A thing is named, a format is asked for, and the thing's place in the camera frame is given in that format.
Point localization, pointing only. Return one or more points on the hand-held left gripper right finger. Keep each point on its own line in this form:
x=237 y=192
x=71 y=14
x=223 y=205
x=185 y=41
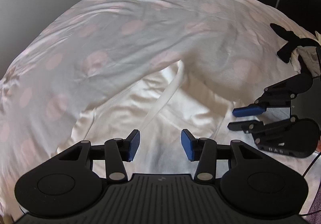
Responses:
x=188 y=145

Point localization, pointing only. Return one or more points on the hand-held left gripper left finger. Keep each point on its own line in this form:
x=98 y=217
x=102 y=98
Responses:
x=131 y=146

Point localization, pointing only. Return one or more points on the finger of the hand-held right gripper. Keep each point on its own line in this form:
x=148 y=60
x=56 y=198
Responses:
x=245 y=111
x=240 y=125

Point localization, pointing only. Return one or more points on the white cloth with label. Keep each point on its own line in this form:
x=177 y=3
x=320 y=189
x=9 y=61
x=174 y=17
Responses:
x=306 y=57

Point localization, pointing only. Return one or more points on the bed with polka dot sheet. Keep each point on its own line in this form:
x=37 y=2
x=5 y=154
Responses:
x=125 y=38

